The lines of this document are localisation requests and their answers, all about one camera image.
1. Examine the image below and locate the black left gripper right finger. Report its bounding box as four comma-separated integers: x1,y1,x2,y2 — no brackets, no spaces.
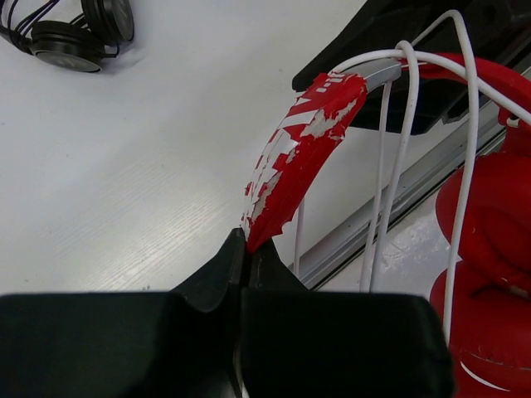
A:
241,241,455,397

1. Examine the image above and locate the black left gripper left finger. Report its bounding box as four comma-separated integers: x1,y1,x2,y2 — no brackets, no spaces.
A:
1,229,244,397

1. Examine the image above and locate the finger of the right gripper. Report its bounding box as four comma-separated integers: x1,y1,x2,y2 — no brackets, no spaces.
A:
292,1,530,91
352,75,468,135

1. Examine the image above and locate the white headphone cable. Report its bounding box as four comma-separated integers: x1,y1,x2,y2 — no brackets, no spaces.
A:
292,10,531,332

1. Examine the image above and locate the red over-ear headphones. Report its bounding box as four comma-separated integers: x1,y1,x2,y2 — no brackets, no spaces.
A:
242,42,530,397

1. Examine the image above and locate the black headphones left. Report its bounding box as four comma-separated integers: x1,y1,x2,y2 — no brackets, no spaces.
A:
1,0,135,73

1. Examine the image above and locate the aluminium table edge rail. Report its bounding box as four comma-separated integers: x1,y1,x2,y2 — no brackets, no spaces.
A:
300,101,504,289

